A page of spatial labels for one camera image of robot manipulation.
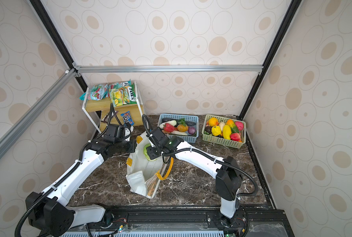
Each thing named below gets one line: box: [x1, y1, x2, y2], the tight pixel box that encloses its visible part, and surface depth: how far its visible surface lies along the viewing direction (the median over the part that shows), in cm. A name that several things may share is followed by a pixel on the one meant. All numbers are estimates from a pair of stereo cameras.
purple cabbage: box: [187, 126, 197, 135], surface depth 108 cm
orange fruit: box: [208, 117, 219, 127], surface depth 108 cm
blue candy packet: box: [120, 110, 135, 126], surface depth 96 cm
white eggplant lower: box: [170, 130, 188, 136], surface depth 107 cm
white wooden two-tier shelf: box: [81, 81, 144, 134], surface depth 84 cm
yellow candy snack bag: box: [110, 85, 131, 108], surface depth 81 cm
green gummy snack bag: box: [79, 81, 119, 101], surface depth 85 cm
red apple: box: [229, 132, 241, 142], surface depth 99 cm
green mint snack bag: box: [123, 82, 137, 105], surface depth 84 cm
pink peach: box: [234, 120, 244, 131], surface depth 106 cm
